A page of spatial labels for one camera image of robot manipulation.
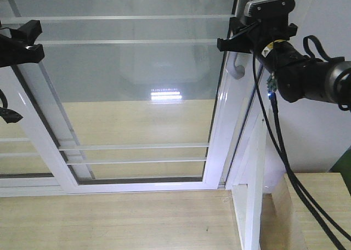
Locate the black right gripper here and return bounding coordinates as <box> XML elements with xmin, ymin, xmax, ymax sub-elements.
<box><xmin>217</xmin><ymin>15</ymin><xmax>298</xmax><ymax>53</ymax></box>

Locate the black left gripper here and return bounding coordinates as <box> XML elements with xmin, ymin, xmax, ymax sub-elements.
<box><xmin>1</xmin><ymin>20</ymin><xmax>45</xmax><ymax>67</ymax></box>

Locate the silver door handle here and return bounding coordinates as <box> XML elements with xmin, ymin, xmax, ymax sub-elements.
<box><xmin>231</xmin><ymin>53</ymin><xmax>245</xmax><ymax>79</ymax></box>

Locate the white framed sliding glass door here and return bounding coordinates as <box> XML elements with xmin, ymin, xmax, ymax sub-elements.
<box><xmin>1</xmin><ymin>0</ymin><xmax>251</xmax><ymax>194</ymax></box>

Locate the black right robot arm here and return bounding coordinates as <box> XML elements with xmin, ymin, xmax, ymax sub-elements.
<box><xmin>217</xmin><ymin>15</ymin><xmax>350</xmax><ymax>111</ymax></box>

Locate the green circuit board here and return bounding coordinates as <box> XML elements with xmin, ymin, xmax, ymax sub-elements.
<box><xmin>267</xmin><ymin>74</ymin><xmax>277</xmax><ymax>99</ymax></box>

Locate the white fixed glass panel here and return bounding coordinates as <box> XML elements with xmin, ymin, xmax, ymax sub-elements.
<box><xmin>0</xmin><ymin>0</ymin><xmax>95</xmax><ymax>197</ymax></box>

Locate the green rolled mat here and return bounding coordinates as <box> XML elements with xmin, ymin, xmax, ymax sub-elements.
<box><xmin>330</xmin><ymin>148</ymin><xmax>351</xmax><ymax>192</ymax></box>

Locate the light wooden platform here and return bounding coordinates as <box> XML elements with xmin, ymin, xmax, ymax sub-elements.
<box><xmin>0</xmin><ymin>99</ymin><xmax>242</xmax><ymax>250</ymax></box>

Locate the light wooden box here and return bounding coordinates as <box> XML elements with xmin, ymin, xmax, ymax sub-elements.
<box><xmin>260</xmin><ymin>172</ymin><xmax>351</xmax><ymax>250</ymax></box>

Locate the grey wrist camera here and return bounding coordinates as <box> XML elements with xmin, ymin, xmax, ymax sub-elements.
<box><xmin>244</xmin><ymin>0</ymin><xmax>296</xmax><ymax>19</ymax></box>

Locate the black cable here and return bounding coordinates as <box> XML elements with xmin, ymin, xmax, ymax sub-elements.
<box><xmin>270</xmin><ymin>96</ymin><xmax>351</xmax><ymax>244</ymax></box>
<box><xmin>252</xmin><ymin>38</ymin><xmax>351</xmax><ymax>250</ymax></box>

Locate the black strap left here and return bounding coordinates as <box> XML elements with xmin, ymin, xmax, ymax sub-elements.
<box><xmin>0</xmin><ymin>88</ymin><xmax>24</xmax><ymax>124</ymax></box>

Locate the white door frame post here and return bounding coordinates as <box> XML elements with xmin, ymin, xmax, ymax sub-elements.
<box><xmin>224</xmin><ymin>0</ymin><xmax>291</xmax><ymax>250</ymax></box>

